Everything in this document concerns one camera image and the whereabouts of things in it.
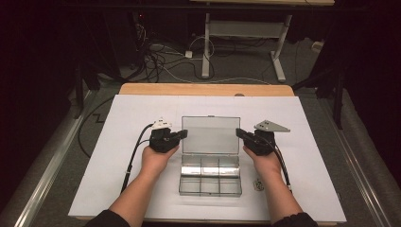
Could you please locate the black floor cable loop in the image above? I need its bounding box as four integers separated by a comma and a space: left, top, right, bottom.
78, 96, 115, 159

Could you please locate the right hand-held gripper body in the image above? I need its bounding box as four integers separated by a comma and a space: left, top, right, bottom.
244, 119, 291, 157

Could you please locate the right hand-held gripper cable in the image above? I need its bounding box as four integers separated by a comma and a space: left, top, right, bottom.
260, 134, 293, 194

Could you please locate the left hand-held gripper cable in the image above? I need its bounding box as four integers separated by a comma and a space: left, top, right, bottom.
120, 123, 156, 194

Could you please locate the wooden table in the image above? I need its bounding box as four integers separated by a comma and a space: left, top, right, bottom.
118, 82, 295, 97

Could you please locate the person's right hand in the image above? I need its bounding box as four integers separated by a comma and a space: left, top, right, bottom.
242, 145, 284, 182

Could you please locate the clear grey compartment box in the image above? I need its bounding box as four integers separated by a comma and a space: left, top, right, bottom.
178, 115, 243, 198

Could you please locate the tangle of black floor cables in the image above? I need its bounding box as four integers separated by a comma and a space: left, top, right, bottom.
133, 22, 216, 83

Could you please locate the white metal desk frame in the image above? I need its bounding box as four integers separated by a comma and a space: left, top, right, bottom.
200, 12, 293, 83

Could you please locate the person's left hand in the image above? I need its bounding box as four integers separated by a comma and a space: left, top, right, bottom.
139, 145, 181, 179

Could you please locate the aluminium rail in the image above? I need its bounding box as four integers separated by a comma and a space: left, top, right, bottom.
13, 90, 97, 227
316, 94, 393, 227

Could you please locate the hand-held gripper cable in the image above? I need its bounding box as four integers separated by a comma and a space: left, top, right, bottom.
120, 123, 156, 194
260, 134, 293, 194

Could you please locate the long white floor cable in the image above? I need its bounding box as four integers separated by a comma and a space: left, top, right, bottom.
159, 64, 272, 87

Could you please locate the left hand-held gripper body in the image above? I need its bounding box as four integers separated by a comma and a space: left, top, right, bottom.
148, 117, 182, 154

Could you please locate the black stand leg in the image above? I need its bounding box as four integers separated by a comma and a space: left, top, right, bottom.
292, 67, 345, 131
74, 64, 85, 120

